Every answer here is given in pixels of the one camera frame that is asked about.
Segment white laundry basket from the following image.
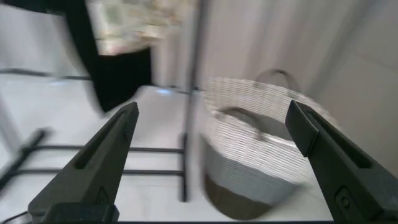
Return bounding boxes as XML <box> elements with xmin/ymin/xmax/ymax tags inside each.
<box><xmin>200</xmin><ymin>68</ymin><xmax>343</xmax><ymax>221</ymax></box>

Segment black garment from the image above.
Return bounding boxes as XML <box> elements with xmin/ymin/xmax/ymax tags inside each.
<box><xmin>0</xmin><ymin>0</ymin><xmax>153</xmax><ymax>113</ymax></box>

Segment black clothes rack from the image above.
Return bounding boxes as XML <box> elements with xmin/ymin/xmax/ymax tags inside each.
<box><xmin>0</xmin><ymin>0</ymin><xmax>208</xmax><ymax>203</ymax></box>

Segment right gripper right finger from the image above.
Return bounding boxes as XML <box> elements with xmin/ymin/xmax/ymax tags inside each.
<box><xmin>285</xmin><ymin>99</ymin><xmax>398</xmax><ymax>224</ymax></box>

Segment cream printed garment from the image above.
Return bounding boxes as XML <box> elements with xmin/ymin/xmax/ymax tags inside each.
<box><xmin>86</xmin><ymin>0</ymin><xmax>193</xmax><ymax>57</ymax></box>

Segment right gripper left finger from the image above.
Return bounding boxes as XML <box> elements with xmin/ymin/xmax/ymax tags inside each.
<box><xmin>27</xmin><ymin>101</ymin><xmax>140</xmax><ymax>224</ymax></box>

